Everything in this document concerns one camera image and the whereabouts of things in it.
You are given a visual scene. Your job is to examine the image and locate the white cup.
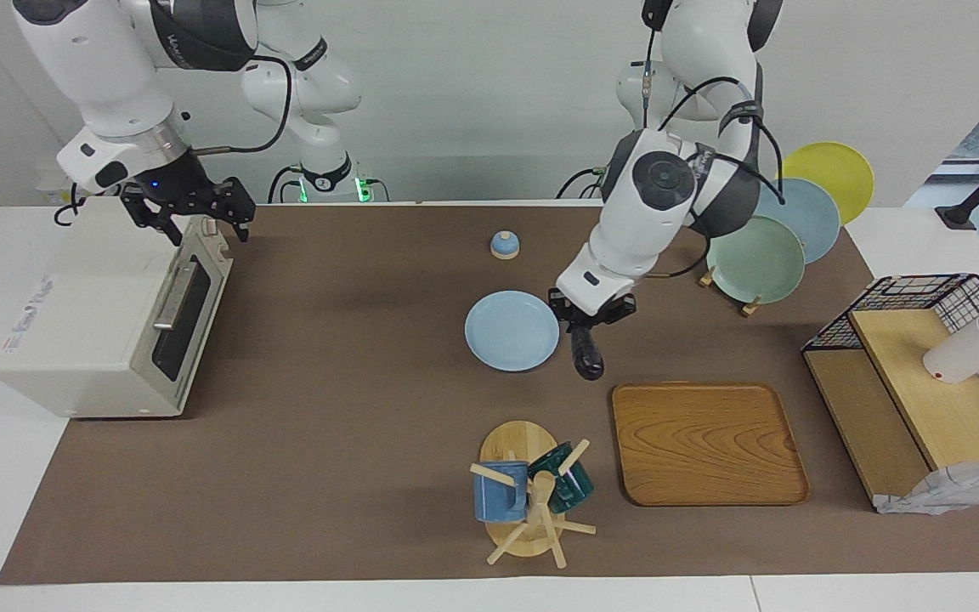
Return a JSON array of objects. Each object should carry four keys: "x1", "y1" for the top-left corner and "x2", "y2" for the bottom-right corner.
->
[{"x1": 922, "y1": 315, "x2": 979, "y2": 386}]

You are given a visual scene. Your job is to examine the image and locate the yellow plate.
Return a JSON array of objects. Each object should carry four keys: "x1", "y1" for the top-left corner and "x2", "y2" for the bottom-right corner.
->
[{"x1": 782, "y1": 141, "x2": 875, "y2": 227}]

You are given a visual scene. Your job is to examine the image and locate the dark purple eggplant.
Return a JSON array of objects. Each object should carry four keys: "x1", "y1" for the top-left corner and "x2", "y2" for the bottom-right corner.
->
[{"x1": 570, "y1": 323, "x2": 606, "y2": 382}]

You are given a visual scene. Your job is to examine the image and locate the wooden plate rack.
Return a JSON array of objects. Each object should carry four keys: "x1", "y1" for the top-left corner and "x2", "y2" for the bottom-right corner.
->
[{"x1": 698, "y1": 266, "x2": 764, "y2": 319}]

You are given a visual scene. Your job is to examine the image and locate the wooden shelf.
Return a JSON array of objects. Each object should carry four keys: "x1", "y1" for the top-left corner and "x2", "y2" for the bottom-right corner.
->
[{"x1": 801, "y1": 308, "x2": 979, "y2": 512}]

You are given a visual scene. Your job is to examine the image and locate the blue mug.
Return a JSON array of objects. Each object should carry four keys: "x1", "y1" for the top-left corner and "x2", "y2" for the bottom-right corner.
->
[{"x1": 473, "y1": 461, "x2": 531, "y2": 524}]

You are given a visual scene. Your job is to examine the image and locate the white toaster oven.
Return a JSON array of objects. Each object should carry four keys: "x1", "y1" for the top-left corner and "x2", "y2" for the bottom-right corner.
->
[{"x1": 0, "y1": 196, "x2": 235, "y2": 420}]

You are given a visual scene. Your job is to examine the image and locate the wooden tray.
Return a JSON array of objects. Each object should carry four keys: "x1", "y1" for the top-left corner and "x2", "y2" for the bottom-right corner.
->
[{"x1": 611, "y1": 382, "x2": 811, "y2": 508}]

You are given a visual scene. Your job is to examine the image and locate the pale blue plate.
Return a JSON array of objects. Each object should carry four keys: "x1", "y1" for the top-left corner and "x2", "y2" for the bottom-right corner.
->
[{"x1": 751, "y1": 177, "x2": 842, "y2": 265}]

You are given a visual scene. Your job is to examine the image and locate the grey folded cloth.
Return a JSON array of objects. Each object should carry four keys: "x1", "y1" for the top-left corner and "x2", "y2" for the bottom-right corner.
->
[{"x1": 874, "y1": 457, "x2": 979, "y2": 516}]

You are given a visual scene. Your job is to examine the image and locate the light blue plate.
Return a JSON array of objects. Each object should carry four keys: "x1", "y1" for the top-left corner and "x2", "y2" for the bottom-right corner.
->
[{"x1": 465, "y1": 291, "x2": 560, "y2": 373}]

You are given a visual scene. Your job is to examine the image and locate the mint green plate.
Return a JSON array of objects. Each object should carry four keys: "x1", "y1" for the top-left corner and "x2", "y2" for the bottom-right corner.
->
[{"x1": 706, "y1": 214, "x2": 806, "y2": 306}]

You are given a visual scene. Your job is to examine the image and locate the black wire basket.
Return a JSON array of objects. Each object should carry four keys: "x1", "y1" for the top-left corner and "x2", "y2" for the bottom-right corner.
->
[{"x1": 801, "y1": 273, "x2": 979, "y2": 451}]

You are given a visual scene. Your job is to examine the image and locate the wooden mug tree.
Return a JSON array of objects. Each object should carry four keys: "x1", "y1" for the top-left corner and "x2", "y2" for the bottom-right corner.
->
[{"x1": 469, "y1": 420, "x2": 597, "y2": 570}]

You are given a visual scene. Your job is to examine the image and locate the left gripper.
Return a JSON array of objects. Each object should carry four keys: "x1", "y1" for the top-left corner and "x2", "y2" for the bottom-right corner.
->
[{"x1": 547, "y1": 287, "x2": 638, "y2": 334}]

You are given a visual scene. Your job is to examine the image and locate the dark green mug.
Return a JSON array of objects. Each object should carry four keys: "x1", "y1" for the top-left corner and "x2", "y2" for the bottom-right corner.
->
[{"x1": 527, "y1": 441, "x2": 596, "y2": 514}]

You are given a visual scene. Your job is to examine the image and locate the black cable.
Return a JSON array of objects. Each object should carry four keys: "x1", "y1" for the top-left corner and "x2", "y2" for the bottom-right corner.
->
[
  {"x1": 192, "y1": 54, "x2": 295, "y2": 157},
  {"x1": 266, "y1": 164, "x2": 305, "y2": 206},
  {"x1": 556, "y1": 166, "x2": 609, "y2": 201},
  {"x1": 649, "y1": 228, "x2": 713, "y2": 281},
  {"x1": 53, "y1": 182, "x2": 87, "y2": 227}
]

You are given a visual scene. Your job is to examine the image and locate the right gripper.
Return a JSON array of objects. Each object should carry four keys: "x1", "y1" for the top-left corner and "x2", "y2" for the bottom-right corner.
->
[{"x1": 120, "y1": 150, "x2": 257, "y2": 248}]

